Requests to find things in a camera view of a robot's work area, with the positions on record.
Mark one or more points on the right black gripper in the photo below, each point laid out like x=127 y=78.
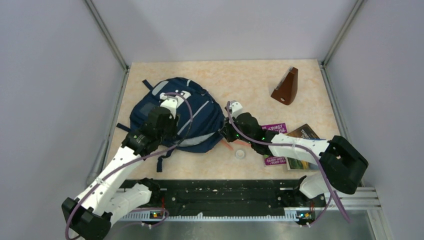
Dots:
x=226 y=130

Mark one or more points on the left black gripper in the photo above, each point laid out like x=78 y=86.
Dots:
x=174 y=122

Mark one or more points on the navy blue student backpack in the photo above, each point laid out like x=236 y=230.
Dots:
x=200 y=116

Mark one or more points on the dark brown book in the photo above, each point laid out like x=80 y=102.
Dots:
x=305 y=132

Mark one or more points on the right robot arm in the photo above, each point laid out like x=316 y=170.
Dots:
x=340 y=165

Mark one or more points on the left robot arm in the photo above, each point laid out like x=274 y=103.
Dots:
x=94 y=211

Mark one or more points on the brown wooden metronome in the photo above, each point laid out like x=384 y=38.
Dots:
x=287 y=89

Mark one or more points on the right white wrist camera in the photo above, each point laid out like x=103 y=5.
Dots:
x=234 y=109

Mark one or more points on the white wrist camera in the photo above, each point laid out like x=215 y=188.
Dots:
x=234 y=109
x=170 y=102

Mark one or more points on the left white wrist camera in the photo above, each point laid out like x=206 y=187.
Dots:
x=170 y=102

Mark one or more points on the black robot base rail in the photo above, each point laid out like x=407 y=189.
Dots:
x=226 y=198

